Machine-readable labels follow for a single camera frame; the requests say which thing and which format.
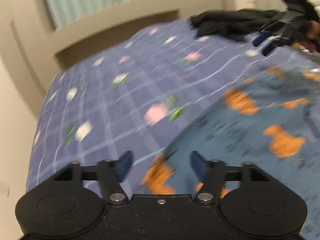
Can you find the person's right hand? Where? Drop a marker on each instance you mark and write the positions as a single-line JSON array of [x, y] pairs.
[[312, 35]]

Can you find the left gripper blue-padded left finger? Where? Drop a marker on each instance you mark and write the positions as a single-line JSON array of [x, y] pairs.
[[111, 174]]

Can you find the beige built-in cabinet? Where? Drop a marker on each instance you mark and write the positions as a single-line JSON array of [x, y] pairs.
[[33, 50]]

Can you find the black clothing pile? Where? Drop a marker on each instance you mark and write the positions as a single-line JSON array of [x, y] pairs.
[[235, 25]]

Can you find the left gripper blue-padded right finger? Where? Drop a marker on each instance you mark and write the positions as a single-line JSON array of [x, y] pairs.
[[212, 174]]

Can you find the blue pants with orange cars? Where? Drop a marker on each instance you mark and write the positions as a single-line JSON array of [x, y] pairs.
[[271, 120]]

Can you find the white wall socket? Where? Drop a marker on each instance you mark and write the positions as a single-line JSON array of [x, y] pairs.
[[4, 189]]

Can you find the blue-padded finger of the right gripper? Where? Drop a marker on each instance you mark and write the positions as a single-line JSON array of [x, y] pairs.
[[261, 38], [272, 43]]

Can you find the purple checked floral quilt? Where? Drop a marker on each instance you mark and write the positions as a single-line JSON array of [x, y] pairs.
[[138, 95]]

